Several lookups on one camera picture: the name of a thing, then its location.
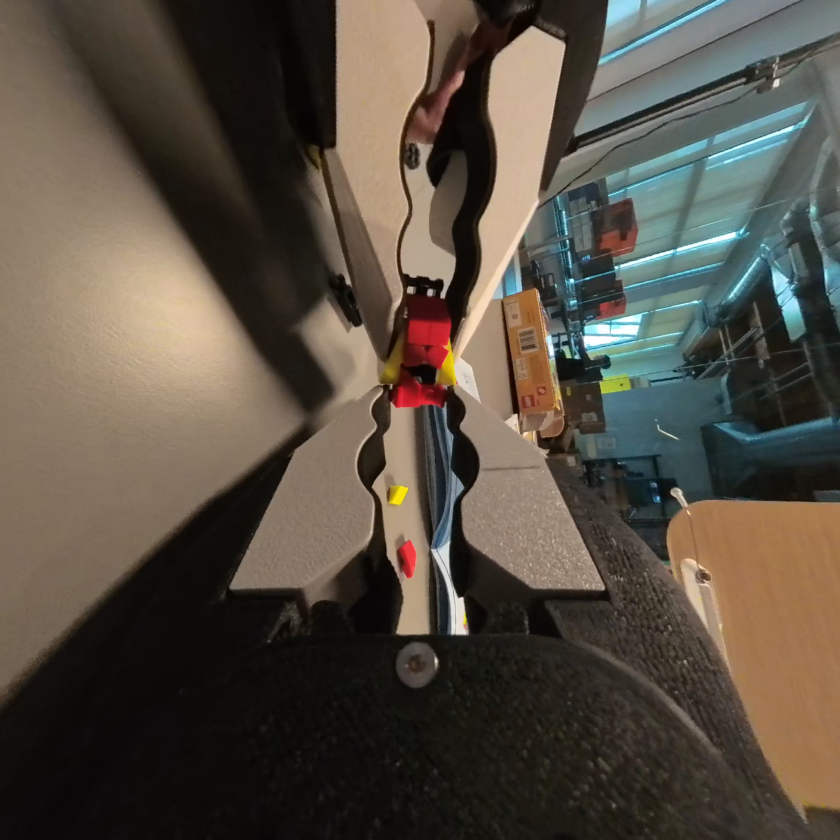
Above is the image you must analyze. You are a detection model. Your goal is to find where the black pole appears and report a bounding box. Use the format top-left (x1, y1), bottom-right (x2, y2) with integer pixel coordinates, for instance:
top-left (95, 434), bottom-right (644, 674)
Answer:
top-left (571, 39), bottom-right (840, 156)

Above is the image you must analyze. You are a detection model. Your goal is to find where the black clip lego piece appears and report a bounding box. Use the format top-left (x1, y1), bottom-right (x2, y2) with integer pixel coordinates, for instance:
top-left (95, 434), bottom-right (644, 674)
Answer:
top-left (328, 272), bottom-right (364, 328)

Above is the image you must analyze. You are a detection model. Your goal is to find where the red yellow lego body assembly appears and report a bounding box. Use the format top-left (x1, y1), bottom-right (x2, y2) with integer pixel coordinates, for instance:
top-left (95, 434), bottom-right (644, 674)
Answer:
top-left (379, 276), bottom-right (457, 409)

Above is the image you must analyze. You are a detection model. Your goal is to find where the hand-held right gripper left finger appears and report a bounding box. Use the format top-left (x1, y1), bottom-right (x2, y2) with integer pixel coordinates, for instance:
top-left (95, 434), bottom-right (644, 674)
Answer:
top-left (228, 386), bottom-right (403, 619)

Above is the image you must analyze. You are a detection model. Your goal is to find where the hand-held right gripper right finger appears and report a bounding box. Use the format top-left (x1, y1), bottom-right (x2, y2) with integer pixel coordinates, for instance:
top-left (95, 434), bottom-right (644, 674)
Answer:
top-left (446, 387), bottom-right (606, 622)

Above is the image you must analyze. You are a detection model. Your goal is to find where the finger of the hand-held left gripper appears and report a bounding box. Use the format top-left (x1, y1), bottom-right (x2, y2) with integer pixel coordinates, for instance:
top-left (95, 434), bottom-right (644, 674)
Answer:
top-left (322, 0), bottom-right (437, 361)
top-left (451, 25), bottom-right (567, 357)

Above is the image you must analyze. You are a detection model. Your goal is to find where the colourful cardboard lego box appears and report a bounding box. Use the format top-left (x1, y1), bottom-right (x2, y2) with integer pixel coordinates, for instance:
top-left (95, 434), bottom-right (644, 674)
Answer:
top-left (502, 287), bottom-right (567, 438)

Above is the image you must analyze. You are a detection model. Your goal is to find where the person's left hand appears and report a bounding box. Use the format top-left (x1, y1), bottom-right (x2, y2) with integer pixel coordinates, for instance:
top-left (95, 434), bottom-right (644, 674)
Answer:
top-left (413, 29), bottom-right (490, 142)

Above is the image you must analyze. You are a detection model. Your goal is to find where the storage shelf with red boxes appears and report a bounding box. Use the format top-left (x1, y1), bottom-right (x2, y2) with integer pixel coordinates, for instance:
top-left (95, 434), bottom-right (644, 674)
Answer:
top-left (525, 197), bottom-right (641, 322)

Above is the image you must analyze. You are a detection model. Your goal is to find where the pile of cardboard boxes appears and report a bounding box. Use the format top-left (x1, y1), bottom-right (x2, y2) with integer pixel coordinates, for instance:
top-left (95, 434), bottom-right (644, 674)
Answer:
top-left (558, 381), bottom-right (608, 435)

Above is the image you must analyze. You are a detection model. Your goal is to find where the lego instruction booklet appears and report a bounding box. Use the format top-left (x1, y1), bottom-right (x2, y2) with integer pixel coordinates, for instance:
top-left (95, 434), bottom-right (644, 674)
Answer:
top-left (420, 354), bottom-right (478, 636)

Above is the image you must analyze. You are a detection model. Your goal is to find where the window with blinds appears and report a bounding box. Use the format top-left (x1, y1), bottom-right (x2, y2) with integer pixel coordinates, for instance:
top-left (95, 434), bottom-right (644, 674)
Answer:
top-left (600, 0), bottom-right (729, 64)

